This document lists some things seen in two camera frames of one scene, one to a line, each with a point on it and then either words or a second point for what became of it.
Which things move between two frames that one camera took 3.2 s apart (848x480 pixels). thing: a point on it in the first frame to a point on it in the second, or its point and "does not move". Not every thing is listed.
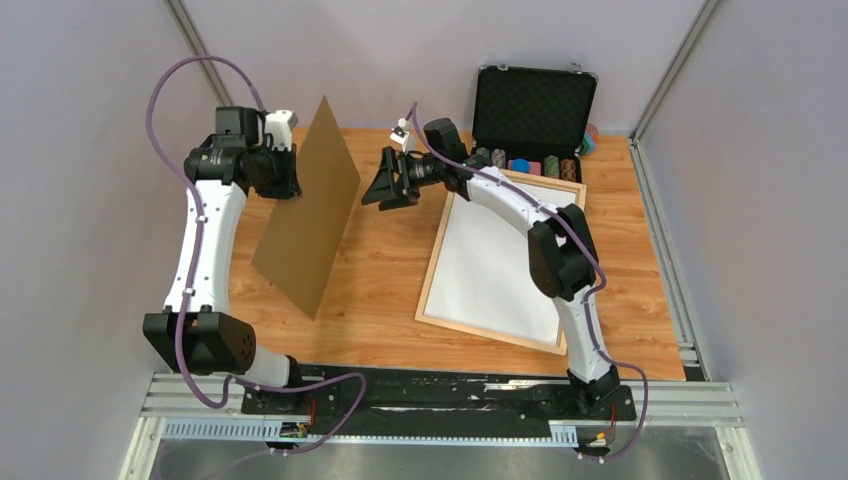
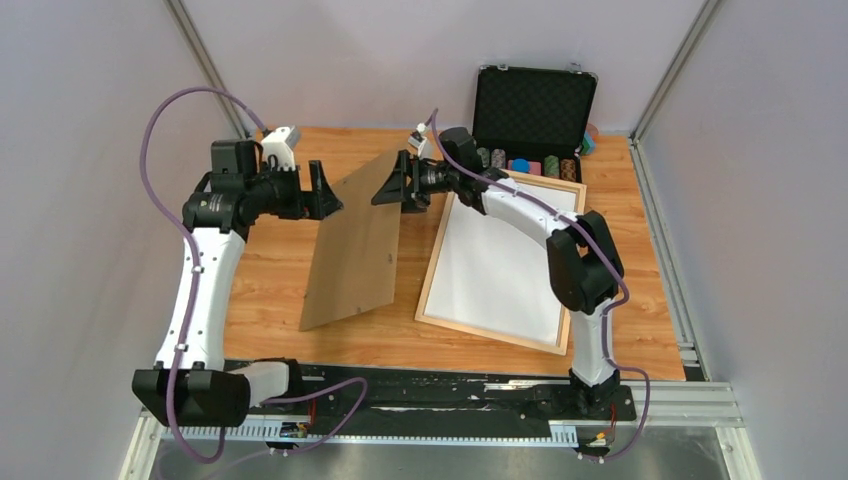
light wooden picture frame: x=480 y=276 does not move
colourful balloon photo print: x=485 y=277 does not move
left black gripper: x=290 y=188 to x=321 y=201
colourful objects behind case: x=590 y=139 does not move
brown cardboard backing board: x=298 y=250 to x=356 y=262
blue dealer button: x=520 y=165 does not move
